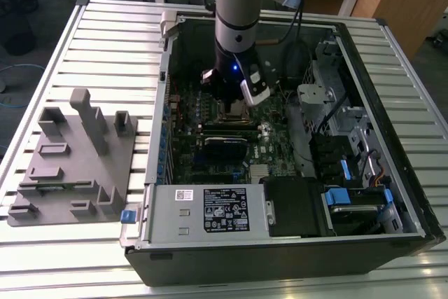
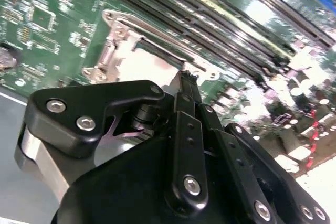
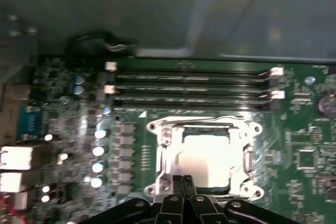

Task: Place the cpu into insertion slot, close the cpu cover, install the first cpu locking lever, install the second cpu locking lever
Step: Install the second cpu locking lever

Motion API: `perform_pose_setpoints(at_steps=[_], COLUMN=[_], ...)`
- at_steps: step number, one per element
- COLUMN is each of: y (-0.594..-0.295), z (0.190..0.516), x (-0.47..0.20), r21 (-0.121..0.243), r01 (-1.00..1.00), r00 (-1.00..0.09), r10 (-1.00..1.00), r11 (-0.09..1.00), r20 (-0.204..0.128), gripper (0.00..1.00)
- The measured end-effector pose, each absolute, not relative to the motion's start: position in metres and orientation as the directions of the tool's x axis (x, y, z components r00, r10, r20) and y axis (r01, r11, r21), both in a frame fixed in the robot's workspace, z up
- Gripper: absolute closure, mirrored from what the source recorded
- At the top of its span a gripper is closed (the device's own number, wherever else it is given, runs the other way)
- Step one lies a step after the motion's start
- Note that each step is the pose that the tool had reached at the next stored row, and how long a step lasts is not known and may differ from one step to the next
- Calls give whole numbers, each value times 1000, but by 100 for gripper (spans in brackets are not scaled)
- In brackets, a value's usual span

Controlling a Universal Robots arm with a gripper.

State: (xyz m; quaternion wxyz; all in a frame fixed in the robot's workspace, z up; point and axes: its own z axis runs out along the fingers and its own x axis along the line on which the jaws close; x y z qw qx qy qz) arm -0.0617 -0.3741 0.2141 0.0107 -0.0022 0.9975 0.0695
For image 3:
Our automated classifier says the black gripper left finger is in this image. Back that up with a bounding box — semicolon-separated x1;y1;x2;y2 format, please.
86;175;184;224

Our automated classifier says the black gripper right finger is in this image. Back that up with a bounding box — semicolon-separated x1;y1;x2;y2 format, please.
183;174;297;224

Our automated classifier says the silver CPU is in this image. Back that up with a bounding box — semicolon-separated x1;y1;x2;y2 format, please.
175;132;245;188

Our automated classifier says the thin metal locking lever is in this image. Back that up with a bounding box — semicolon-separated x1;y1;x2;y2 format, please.
183;120;237;132

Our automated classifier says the CPU socket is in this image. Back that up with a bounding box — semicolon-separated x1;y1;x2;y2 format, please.
145;115;265;201

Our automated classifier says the green motherboard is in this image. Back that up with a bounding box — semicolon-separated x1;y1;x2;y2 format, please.
0;56;336;224

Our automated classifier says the silver rear port block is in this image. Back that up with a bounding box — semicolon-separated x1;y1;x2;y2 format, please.
0;145;41;170
0;173;28;193

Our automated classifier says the silver coin battery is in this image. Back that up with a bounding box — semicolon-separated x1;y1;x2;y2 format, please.
316;91;336;119

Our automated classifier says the blue rear port connector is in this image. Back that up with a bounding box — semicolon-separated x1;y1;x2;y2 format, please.
16;104;43;141

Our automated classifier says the black PC case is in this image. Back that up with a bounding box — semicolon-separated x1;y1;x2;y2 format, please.
0;0;336;224

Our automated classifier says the short black cable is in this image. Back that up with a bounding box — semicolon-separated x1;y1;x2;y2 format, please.
67;31;138;52

